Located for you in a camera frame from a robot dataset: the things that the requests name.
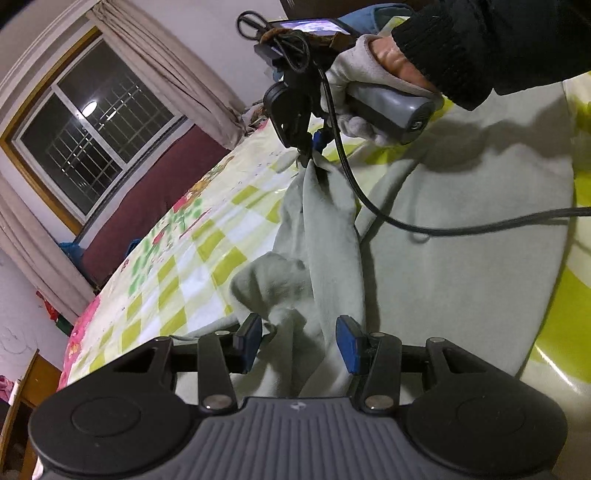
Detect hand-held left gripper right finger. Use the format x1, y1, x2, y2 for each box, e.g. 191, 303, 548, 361
335, 316, 486, 413

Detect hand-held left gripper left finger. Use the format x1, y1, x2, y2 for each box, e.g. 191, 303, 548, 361
111, 314, 264, 413

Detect grey-green pants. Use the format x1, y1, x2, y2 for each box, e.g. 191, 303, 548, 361
173, 78, 578, 401

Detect person's right forearm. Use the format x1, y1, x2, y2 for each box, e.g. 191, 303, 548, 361
390, 0, 591, 112

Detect person's right hand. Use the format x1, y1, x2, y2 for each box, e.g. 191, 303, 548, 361
324, 34, 445, 150

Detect crumpled light cloth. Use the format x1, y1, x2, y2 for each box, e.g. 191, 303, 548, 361
241, 103, 274, 136

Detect blue pillow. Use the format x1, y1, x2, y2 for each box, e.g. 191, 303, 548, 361
339, 2, 413, 38

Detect maroon padded window bench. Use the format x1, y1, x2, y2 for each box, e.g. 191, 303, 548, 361
75, 124, 232, 288

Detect pink floral bedsheet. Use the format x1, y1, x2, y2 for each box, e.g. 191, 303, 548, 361
58, 117, 333, 391

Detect blue cloth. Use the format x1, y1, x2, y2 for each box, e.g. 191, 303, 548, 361
59, 239, 89, 274

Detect red green decoration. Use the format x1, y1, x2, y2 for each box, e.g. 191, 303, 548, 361
36, 290, 72, 335

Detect wooden desk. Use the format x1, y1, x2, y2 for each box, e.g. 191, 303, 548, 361
0, 348, 64, 480

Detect pink floral cloth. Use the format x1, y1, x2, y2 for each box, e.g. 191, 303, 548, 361
0, 373, 20, 404

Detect black cable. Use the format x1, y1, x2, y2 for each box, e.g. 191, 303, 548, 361
316, 65, 591, 237

